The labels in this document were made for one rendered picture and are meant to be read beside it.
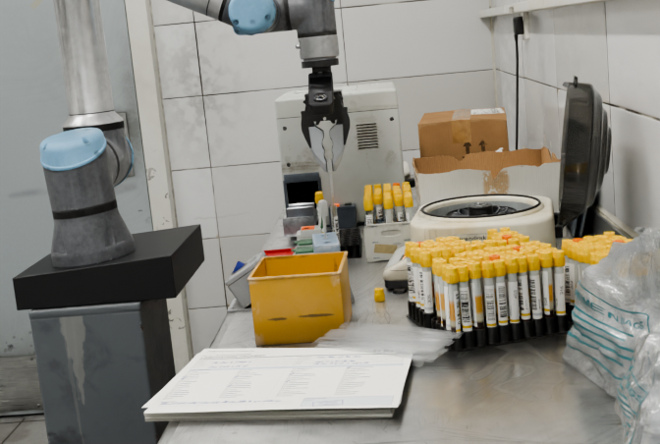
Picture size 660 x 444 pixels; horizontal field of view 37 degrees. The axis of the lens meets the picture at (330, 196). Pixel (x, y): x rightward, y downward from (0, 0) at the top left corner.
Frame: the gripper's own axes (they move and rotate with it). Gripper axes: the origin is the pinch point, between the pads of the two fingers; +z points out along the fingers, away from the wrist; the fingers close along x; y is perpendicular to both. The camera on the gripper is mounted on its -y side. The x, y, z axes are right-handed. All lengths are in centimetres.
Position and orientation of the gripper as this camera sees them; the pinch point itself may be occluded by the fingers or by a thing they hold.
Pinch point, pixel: (329, 165)
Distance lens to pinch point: 186.5
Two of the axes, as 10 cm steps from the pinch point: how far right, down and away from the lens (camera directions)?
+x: -9.9, 0.9, 0.5
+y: 0.4, -1.6, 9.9
